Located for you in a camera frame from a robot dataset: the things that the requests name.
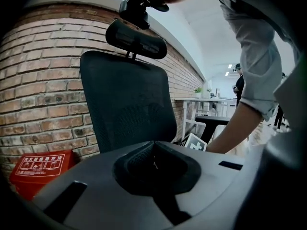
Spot black head-worn camera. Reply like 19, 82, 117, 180
119, 0, 170, 30

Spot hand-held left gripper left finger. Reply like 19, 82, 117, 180
113, 140, 156, 197

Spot person's right forearm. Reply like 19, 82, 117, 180
206, 101, 264, 154

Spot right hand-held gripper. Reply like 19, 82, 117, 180
181, 132, 208, 152

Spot black mesh office chair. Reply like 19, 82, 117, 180
79, 19, 231, 153

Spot red plastic box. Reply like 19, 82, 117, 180
9, 149, 77, 201

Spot white table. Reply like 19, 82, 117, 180
174, 97, 238, 141

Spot black chair headrest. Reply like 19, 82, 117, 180
105, 19, 168, 60

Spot person's grey shirt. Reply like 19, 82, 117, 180
199, 0, 307, 116

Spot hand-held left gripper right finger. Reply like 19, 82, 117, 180
155, 140, 201, 197

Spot black chair armrest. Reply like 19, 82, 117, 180
195, 115, 231, 145

